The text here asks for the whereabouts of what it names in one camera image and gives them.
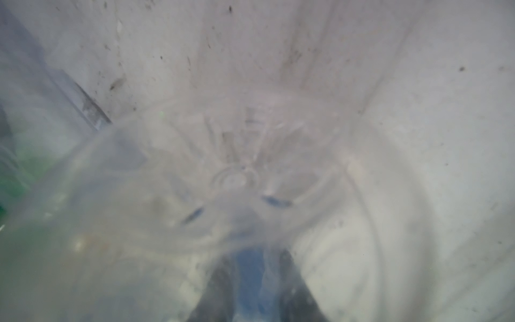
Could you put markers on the clear bottle blue label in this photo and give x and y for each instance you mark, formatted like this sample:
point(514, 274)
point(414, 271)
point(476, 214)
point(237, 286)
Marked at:
point(243, 208)

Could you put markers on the tall clear purple-label bottle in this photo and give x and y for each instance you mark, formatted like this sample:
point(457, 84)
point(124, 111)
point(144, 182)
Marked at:
point(31, 90)

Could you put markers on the crushed green bottle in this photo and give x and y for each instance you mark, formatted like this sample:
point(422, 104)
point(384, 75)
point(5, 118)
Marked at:
point(18, 174)

